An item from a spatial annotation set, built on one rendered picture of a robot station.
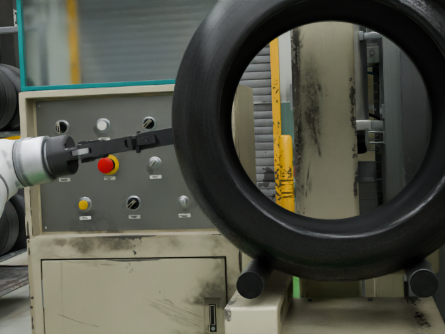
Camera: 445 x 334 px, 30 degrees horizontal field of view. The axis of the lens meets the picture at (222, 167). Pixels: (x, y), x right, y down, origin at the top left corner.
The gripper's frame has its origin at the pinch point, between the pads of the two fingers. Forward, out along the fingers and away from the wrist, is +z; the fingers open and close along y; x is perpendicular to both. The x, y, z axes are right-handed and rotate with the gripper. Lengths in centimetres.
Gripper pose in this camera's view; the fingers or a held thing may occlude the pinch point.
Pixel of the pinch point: (157, 138)
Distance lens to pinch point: 150.6
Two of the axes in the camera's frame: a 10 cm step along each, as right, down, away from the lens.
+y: 1.6, -0.6, 9.9
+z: 9.7, -1.7, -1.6
